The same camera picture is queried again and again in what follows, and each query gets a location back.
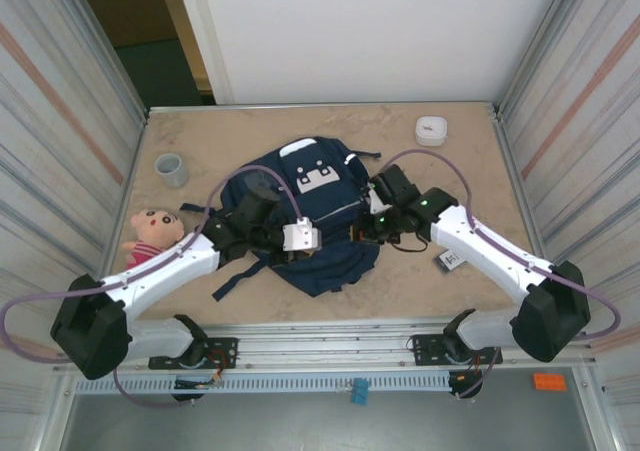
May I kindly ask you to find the aluminium mounting rail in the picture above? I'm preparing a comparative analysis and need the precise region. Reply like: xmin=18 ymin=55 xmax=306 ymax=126
xmin=197 ymin=320 xmax=599 ymax=372

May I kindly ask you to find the aluminium frame post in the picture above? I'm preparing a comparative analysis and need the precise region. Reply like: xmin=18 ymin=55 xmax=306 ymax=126
xmin=497 ymin=0 xmax=579 ymax=117
xmin=62 ymin=0 xmax=151 ymax=127

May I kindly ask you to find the pink plush doll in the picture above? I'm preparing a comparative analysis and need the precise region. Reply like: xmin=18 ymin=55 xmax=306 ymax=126
xmin=122 ymin=208 xmax=186 ymax=272

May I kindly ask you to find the blue plastic clip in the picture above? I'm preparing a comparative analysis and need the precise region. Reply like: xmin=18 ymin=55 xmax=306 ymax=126
xmin=349 ymin=378 xmax=370 ymax=406

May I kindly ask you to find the orange toy brick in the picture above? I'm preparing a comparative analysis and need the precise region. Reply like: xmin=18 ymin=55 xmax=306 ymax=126
xmin=532 ymin=373 xmax=568 ymax=392

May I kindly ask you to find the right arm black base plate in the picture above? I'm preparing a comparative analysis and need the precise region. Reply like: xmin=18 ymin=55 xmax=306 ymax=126
xmin=409 ymin=334 xmax=451 ymax=367

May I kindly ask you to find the small black white card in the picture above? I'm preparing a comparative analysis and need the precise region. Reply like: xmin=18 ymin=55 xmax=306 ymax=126
xmin=439 ymin=249 xmax=464 ymax=273

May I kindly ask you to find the grey plastic cup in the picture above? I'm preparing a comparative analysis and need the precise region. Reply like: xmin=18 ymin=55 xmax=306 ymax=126
xmin=154 ymin=153 xmax=190 ymax=188

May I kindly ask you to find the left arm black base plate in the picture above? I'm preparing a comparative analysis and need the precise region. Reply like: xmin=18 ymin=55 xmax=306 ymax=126
xmin=202 ymin=337 xmax=239 ymax=371

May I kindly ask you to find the white slotted cable duct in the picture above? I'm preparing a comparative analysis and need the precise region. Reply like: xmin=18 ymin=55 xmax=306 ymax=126
xmin=74 ymin=374 xmax=451 ymax=395

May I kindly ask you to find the navy blue backpack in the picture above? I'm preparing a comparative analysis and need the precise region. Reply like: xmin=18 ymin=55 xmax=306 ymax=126
xmin=179 ymin=135 xmax=384 ymax=302

